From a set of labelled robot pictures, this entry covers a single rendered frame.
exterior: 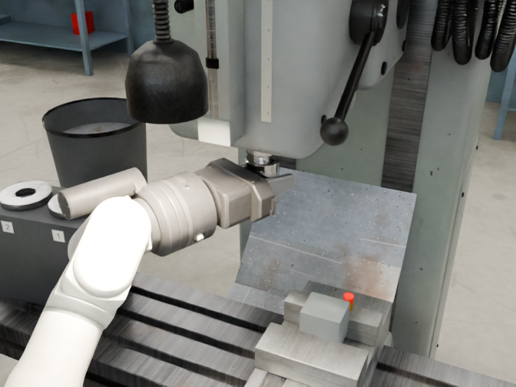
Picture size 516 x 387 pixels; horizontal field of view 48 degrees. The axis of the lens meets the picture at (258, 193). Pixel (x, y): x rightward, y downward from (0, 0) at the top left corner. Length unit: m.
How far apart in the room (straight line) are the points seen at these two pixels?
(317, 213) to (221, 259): 1.62
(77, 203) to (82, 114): 2.38
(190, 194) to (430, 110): 0.54
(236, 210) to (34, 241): 0.45
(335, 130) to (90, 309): 0.31
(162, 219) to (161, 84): 0.22
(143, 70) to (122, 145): 2.17
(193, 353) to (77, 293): 0.42
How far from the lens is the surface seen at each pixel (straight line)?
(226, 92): 0.61
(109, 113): 3.04
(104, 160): 2.66
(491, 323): 2.60
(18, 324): 1.13
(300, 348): 0.84
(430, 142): 1.10
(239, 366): 0.97
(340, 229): 1.17
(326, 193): 1.18
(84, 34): 5.50
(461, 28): 0.85
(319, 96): 0.63
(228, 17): 0.59
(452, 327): 2.53
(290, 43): 0.61
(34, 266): 1.10
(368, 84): 0.80
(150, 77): 0.49
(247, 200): 0.72
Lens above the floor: 1.60
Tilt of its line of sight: 29 degrees down
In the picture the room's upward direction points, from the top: straight up
